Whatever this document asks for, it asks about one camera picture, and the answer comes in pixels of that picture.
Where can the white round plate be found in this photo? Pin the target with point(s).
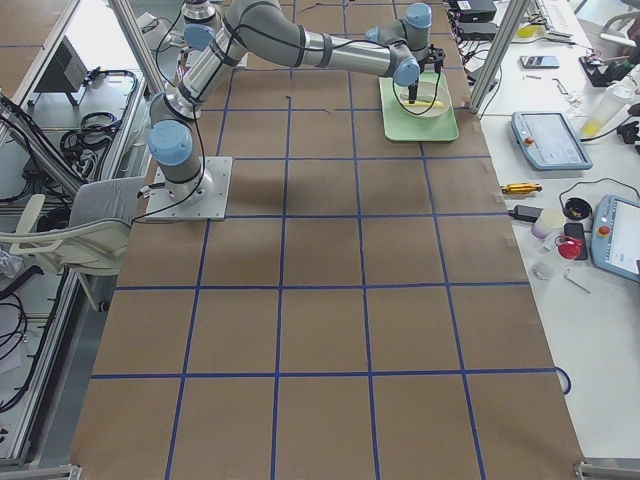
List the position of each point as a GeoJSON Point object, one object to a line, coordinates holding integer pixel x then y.
{"type": "Point", "coordinates": [428, 90]}

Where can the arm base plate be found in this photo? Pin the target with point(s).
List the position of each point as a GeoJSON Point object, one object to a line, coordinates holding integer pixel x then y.
{"type": "Point", "coordinates": [204, 199]}

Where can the light green tray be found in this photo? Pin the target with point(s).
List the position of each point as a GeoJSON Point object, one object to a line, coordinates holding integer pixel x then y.
{"type": "Point", "coordinates": [400, 125]}

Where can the yellow plastic fork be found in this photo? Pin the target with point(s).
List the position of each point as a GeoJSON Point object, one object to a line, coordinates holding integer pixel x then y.
{"type": "Point", "coordinates": [426, 104]}

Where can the white grey chair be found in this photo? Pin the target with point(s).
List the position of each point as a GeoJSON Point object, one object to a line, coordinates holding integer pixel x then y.
{"type": "Point", "coordinates": [95, 240]}

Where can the aluminium frame post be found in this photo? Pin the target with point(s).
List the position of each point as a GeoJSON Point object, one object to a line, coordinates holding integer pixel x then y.
{"type": "Point", "coordinates": [499, 46]}

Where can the black smartphone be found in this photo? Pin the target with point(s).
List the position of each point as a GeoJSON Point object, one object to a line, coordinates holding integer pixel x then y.
{"type": "Point", "coordinates": [544, 62]}

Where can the black power adapter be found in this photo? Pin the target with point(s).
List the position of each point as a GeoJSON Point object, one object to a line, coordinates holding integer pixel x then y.
{"type": "Point", "coordinates": [525, 213]}

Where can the white cup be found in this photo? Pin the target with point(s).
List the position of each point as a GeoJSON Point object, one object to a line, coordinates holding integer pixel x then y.
{"type": "Point", "coordinates": [549, 220]}

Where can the brass cylinder tool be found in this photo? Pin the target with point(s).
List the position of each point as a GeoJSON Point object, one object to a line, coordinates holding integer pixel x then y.
{"type": "Point", "coordinates": [520, 188]}

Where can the red round object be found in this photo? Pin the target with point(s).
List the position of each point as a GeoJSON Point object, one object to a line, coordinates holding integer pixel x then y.
{"type": "Point", "coordinates": [568, 247]}

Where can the teach pendant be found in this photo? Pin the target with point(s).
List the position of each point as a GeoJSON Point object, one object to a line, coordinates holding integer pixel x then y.
{"type": "Point", "coordinates": [548, 141]}
{"type": "Point", "coordinates": [614, 240]}

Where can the plastic bottle yellow liquid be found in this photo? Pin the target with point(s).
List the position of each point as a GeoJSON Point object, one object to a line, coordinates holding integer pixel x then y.
{"type": "Point", "coordinates": [615, 97]}

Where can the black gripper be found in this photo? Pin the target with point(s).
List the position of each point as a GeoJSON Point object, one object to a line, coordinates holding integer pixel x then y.
{"type": "Point", "coordinates": [413, 91]}

